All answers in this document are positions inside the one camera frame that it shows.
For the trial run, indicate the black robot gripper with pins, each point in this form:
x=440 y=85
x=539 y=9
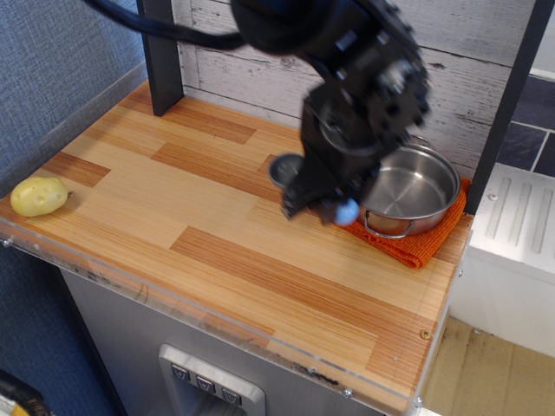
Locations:
x=350 y=122

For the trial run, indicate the grey scoop with blue handle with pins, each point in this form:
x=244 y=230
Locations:
x=284 y=169

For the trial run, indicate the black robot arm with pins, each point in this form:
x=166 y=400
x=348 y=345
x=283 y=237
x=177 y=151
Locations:
x=325 y=34

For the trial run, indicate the orange knitted towel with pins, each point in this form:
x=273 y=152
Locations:
x=416 y=251

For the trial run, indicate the stainless steel pot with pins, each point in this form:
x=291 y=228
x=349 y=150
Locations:
x=411 y=193

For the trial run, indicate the clear acrylic table edge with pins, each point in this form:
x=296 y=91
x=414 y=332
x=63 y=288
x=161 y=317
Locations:
x=316 y=300

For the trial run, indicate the white ridged cabinet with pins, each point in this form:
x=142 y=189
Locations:
x=506 y=283

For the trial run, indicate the silver dispenser button panel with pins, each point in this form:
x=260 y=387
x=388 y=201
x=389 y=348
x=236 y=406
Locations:
x=196 y=387

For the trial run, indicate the yellow toy potato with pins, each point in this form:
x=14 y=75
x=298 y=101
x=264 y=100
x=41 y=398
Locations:
x=37 y=196

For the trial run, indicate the black vertical post left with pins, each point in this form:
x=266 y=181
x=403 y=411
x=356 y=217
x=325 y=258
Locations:
x=162 y=58

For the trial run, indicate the black vertical post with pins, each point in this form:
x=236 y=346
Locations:
x=531 y=40
x=162 y=58

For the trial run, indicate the black vertical post right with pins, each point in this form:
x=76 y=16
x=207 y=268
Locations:
x=531 y=40

